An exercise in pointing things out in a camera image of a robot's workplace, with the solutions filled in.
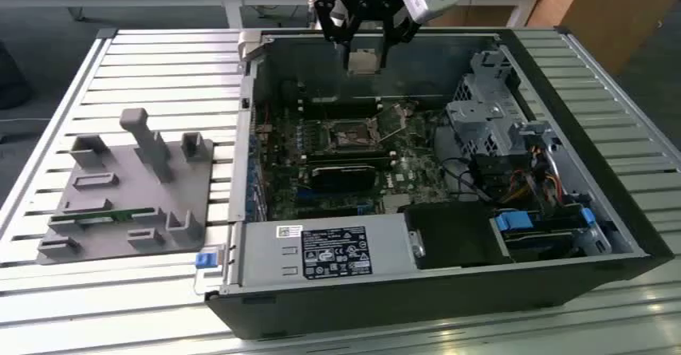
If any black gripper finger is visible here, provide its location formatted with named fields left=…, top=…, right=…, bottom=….
left=377, top=10, right=423, bottom=69
left=313, top=0, right=357, bottom=71

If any silver square CPU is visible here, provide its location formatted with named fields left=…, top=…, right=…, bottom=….
left=348, top=49, right=384, bottom=76

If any black RAM slot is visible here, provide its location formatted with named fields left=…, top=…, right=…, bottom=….
left=305, top=95, right=383, bottom=120

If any CPU socket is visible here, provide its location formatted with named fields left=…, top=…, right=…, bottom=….
left=325, top=119, right=381, bottom=152

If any silver metal drive cage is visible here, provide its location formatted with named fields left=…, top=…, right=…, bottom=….
left=445, top=49, right=520, bottom=157

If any green motherboard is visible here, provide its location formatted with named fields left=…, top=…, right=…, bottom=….
left=252, top=99, right=464, bottom=220

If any black graphics card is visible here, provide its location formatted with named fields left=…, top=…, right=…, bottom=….
left=308, top=164, right=377, bottom=192

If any wooden cabinet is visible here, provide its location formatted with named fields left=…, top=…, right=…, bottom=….
left=525, top=0, right=681, bottom=75

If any silver chipset heatsink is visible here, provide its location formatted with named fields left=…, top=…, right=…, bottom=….
left=383, top=194, right=415, bottom=215

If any hard disk in blue carrier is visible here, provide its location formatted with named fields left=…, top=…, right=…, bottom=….
left=492, top=209, right=583, bottom=261

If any silver power supply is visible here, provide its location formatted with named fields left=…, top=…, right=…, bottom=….
left=236, top=213, right=420, bottom=289

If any grey parts rack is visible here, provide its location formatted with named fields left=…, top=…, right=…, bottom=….
left=35, top=107, right=216, bottom=266

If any green RAM stick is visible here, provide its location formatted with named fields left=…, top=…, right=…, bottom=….
left=63, top=207, right=159, bottom=226

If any black PC case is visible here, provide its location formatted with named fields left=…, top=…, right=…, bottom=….
left=204, top=27, right=677, bottom=341

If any grey case handle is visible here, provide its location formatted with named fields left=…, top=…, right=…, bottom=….
left=235, top=30, right=265, bottom=61

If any grey plastic bracket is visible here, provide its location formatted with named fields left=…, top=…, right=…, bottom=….
left=513, top=119, right=565, bottom=148

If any black wire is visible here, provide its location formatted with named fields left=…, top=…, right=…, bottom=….
left=440, top=156, right=497, bottom=203

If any coloured wire bundle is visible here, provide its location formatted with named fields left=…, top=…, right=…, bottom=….
left=499, top=169, right=567, bottom=205

